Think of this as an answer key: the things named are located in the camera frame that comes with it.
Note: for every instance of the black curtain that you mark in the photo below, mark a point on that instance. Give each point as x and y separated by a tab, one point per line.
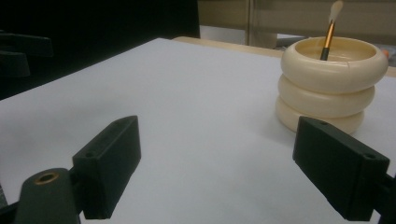
93	25

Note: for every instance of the white foam board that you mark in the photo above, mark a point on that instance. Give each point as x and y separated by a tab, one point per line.
193	124

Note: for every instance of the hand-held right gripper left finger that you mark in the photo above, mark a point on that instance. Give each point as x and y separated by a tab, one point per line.
106	169

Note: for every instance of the wooden table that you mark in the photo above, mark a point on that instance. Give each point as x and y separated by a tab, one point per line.
236	46

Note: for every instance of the cream ringed brush holder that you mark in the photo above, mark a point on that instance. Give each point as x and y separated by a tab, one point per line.
330	81

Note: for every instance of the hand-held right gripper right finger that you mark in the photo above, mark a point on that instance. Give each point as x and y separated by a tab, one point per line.
337	168

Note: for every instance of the beige wooden shelf unit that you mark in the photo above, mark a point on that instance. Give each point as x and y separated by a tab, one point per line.
295	15

